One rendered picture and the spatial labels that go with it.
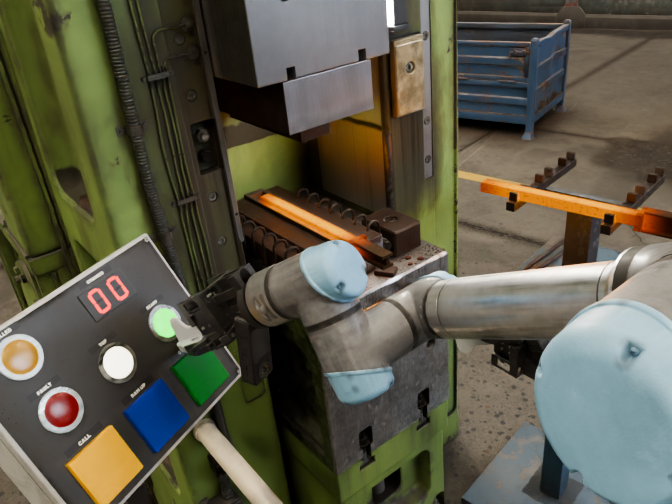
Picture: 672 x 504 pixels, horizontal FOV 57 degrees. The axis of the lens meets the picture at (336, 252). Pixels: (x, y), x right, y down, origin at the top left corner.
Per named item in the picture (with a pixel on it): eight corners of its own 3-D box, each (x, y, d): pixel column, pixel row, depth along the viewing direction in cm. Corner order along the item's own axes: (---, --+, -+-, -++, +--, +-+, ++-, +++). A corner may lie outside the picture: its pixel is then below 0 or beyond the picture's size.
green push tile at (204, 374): (231, 375, 99) (204, 337, 97) (201, 406, 93) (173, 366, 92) (224, 377, 100) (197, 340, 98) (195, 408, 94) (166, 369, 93)
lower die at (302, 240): (384, 264, 137) (382, 231, 133) (312, 300, 127) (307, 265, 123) (281, 211, 167) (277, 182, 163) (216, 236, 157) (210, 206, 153)
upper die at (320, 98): (374, 108, 120) (370, 58, 115) (289, 135, 110) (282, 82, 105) (261, 80, 150) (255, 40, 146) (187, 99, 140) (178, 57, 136)
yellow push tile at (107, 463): (144, 466, 84) (112, 424, 82) (104, 510, 78) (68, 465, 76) (138, 467, 85) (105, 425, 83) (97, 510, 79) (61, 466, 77)
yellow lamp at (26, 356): (47, 367, 78) (36, 340, 76) (9, 385, 76) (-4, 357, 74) (41, 356, 80) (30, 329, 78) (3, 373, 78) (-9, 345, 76)
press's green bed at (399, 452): (449, 516, 184) (448, 398, 162) (352, 596, 166) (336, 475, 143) (336, 419, 224) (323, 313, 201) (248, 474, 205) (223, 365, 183)
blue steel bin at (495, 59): (567, 110, 510) (574, 19, 476) (531, 140, 456) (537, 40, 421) (437, 98, 576) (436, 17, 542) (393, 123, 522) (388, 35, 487)
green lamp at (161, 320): (186, 332, 95) (180, 309, 93) (158, 345, 92) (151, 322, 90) (178, 323, 97) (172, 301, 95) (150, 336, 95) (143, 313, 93)
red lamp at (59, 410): (88, 419, 80) (78, 394, 78) (51, 438, 77) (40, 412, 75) (80, 407, 82) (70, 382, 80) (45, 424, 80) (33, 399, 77)
